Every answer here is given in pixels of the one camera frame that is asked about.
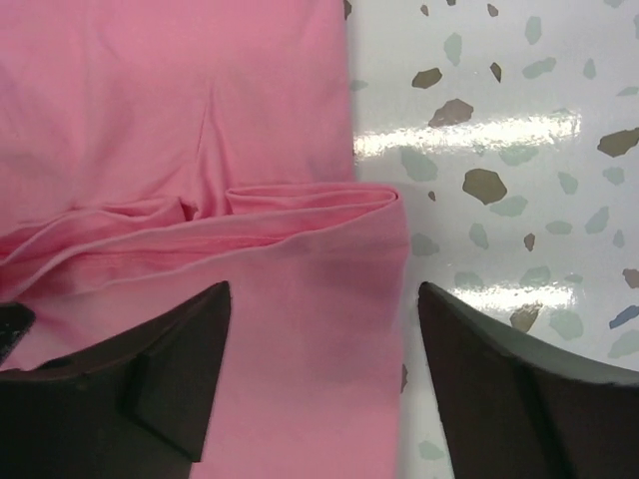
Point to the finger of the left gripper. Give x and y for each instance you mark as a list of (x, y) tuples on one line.
[(16, 320)]

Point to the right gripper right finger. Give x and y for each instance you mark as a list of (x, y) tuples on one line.
[(514, 406)]

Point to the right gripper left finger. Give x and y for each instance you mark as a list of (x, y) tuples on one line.
[(136, 405)]

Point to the pink t shirt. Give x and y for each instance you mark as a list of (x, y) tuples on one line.
[(152, 149)]

